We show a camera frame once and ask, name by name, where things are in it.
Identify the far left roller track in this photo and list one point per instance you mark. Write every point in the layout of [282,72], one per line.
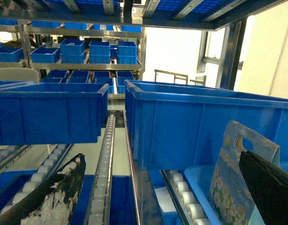
[11,154]

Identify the lower blue bin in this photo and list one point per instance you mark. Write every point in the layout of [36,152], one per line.
[122,210]

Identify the flower gift bag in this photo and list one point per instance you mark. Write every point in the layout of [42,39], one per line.
[229,195]

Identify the blue bin left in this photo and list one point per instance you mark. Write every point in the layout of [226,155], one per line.
[52,113]

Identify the centre roller track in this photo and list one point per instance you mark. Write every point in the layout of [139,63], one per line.
[98,209]

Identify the large blue bin right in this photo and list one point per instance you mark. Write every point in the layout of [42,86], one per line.
[175,126]

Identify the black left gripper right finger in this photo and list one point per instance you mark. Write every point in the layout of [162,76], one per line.
[268,186]

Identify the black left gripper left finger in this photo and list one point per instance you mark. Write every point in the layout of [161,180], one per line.
[53,202]

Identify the right roller track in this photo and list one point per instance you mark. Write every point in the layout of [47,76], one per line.
[186,204]

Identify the roller track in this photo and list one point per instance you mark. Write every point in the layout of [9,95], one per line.
[11,154]
[98,209]
[186,204]
[51,164]

